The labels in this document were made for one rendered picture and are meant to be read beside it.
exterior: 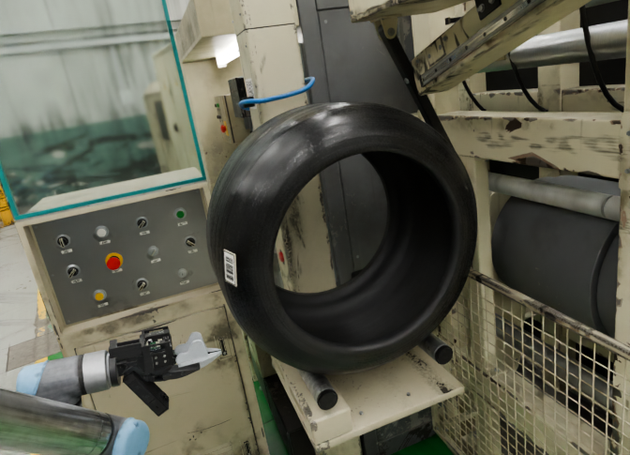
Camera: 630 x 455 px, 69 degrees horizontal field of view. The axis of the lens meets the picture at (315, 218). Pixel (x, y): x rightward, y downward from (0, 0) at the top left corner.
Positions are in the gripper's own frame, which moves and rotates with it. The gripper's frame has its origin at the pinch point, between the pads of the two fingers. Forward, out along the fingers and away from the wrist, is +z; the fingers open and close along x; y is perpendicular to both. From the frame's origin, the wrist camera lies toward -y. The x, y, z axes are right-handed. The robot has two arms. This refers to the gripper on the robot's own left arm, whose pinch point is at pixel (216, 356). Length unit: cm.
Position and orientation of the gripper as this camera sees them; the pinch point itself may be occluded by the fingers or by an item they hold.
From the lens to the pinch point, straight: 102.1
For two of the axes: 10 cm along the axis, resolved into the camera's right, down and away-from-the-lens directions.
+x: -3.4, -2.2, 9.1
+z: 9.4, -1.2, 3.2
